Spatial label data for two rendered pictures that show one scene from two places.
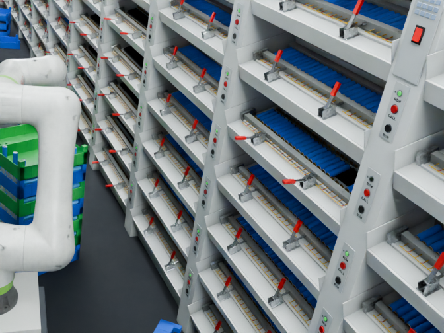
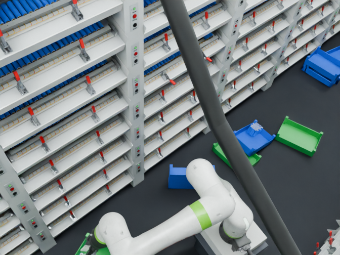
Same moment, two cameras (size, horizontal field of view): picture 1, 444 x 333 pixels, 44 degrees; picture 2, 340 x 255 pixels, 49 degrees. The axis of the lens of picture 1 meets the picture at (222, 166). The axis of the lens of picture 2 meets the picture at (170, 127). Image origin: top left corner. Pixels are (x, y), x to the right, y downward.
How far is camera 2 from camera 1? 2.35 m
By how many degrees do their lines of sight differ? 78
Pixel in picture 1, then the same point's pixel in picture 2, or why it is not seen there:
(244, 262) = (170, 116)
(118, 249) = (76, 245)
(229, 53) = (132, 71)
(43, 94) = (212, 172)
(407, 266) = (243, 27)
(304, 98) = not seen: hidden behind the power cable
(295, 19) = not seen: hidden behind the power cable
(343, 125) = (214, 21)
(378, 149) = (238, 10)
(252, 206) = (169, 97)
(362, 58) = not seen: outside the picture
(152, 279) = (102, 211)
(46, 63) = (122, 221)
